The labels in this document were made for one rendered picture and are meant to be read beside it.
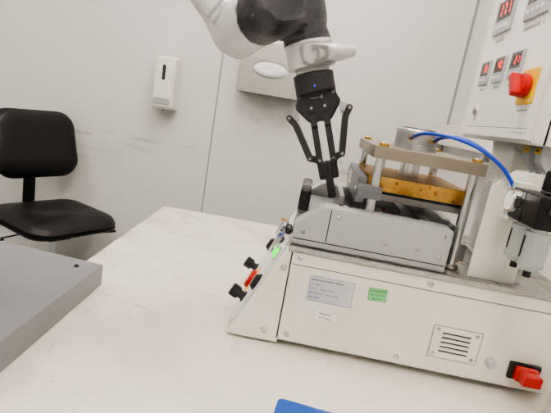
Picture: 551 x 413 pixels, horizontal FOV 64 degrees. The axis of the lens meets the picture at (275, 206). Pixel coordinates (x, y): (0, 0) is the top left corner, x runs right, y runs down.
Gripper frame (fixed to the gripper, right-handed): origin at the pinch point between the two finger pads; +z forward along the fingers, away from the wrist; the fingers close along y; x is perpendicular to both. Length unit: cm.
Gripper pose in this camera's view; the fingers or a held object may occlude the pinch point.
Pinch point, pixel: (329, 179)
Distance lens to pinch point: 86.7
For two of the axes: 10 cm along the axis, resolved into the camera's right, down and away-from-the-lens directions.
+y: -9.8, 1.5, 1.3
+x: -1.0, 1.9, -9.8
